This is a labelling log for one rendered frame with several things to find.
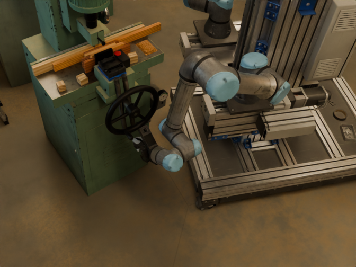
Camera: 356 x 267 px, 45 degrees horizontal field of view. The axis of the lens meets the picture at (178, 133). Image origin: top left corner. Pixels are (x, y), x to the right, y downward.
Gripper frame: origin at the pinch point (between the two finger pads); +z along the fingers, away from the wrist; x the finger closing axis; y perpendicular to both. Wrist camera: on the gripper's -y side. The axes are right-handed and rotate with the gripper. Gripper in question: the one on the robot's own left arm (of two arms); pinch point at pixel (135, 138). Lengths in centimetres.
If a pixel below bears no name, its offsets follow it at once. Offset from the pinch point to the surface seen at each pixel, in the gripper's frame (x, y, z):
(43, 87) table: -28.5, -33.4, 18.3
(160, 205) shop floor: 16, 62, 30
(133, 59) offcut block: 14.6, -32.9, 10.4
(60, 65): -16.8, -39.4, 22.3
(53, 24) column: -10, -56, 35
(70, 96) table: -19.8, -27.0, 11.5
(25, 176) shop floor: -43, 32, 85
